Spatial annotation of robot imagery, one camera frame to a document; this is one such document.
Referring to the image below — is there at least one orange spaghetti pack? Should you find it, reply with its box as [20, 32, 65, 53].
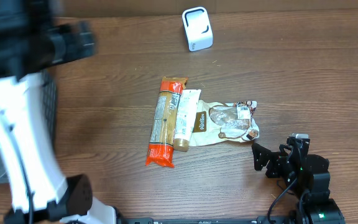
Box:
[145, 77, 188, 168]

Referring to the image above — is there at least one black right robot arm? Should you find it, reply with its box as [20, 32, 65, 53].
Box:
[252, 133, 346, 224]

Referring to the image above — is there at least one brown cardboard back panel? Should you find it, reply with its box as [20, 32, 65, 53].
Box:
[58, 0, 358, 17]

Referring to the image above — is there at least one white barcode scanner stand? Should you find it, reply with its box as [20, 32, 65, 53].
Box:
[181, 6, 213, 52]

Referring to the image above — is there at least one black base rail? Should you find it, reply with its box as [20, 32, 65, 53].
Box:
[116, 216, 298, 224]

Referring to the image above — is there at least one white cream tube brown cap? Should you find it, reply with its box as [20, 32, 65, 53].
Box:
[173, 90, 201, 152]

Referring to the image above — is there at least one grey plastic mesh basket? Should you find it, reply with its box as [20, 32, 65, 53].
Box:
[0, 70, 58, 184]

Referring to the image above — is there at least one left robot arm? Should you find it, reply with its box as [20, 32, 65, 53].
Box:
[0, 0, 117, 223]

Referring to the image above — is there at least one beige bread snack bag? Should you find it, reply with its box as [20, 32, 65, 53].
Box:
[190, 100, 260, 146]

